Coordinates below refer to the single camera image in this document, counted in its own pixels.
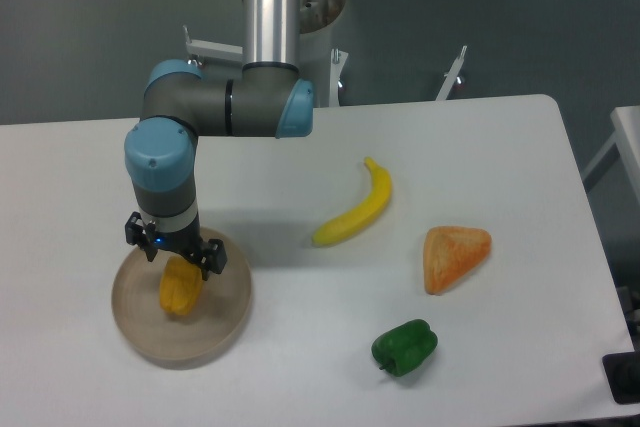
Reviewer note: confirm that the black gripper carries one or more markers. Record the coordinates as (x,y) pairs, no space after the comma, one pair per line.
(209,256)

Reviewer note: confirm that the yellow bell pepper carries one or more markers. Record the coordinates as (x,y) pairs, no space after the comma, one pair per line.
(180,286)

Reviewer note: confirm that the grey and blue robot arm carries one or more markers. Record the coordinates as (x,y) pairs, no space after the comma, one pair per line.
(179,107)

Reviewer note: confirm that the beige round plate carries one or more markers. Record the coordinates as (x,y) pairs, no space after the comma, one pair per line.
(174,341)

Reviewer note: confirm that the green bell pepper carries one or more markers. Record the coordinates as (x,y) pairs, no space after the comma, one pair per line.
(404,348)

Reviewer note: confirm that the yellow banana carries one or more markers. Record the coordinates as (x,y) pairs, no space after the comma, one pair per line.
(352,222)

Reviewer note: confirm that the orange triangular sandwich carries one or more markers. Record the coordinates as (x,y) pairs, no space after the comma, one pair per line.
(451,252)

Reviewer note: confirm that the black device at table edge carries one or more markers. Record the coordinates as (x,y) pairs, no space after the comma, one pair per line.
(622,373)

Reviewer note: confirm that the white side table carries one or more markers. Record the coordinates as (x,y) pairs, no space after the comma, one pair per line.
(622,144)

